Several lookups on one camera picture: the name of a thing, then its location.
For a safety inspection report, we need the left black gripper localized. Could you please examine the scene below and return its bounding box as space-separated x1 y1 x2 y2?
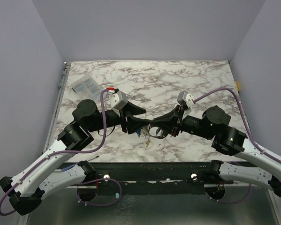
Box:
88 101 151 134

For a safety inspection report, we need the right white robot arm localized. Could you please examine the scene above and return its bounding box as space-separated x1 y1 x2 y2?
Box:
151 106 281 198

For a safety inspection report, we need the keyring bunch with keys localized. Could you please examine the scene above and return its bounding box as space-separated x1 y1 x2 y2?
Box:
135 125 169 148

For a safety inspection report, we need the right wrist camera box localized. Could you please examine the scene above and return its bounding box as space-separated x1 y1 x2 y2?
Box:
177 90 195 110

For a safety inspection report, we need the clear plastic organizer box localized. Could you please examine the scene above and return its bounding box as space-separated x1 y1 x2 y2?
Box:
71 75 103 101

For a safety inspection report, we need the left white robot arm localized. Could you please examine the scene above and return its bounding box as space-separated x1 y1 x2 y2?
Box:
0 99 146 216

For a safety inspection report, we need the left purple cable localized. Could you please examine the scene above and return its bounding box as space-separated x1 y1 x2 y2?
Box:
0 87 122 215

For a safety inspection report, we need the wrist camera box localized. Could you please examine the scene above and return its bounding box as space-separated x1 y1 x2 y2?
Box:
177 90 195 110
109 91 128 110

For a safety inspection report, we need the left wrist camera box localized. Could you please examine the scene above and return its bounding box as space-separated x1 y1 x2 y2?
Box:
109 91 128 110

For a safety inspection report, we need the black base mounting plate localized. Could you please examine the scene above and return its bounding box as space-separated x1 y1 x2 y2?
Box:
38 160 249 195

